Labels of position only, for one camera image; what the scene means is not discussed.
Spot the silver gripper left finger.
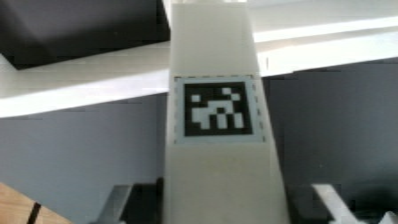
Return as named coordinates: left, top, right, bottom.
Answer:
left=88, top=185, right=131, bottom=224

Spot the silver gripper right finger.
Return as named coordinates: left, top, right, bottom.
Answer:
left=312, top=184, right=362, bottom=224

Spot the white desk top tray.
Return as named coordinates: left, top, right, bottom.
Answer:
left=0, top=0, right=398, bottom=118

